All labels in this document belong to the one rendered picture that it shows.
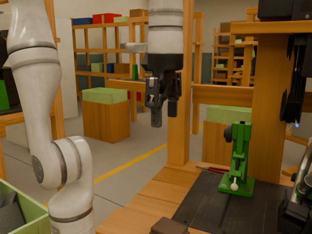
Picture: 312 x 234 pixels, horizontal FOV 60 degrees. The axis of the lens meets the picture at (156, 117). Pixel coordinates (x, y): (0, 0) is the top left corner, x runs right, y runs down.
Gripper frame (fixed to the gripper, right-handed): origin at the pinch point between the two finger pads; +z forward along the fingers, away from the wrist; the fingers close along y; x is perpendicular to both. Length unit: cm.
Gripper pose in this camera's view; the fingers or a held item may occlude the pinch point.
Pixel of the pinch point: (165, 119)
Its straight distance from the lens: 59.6
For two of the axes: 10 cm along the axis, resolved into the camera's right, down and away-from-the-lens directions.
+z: 0.0, 9.7, 2.5
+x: -9.1, -1.0, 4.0
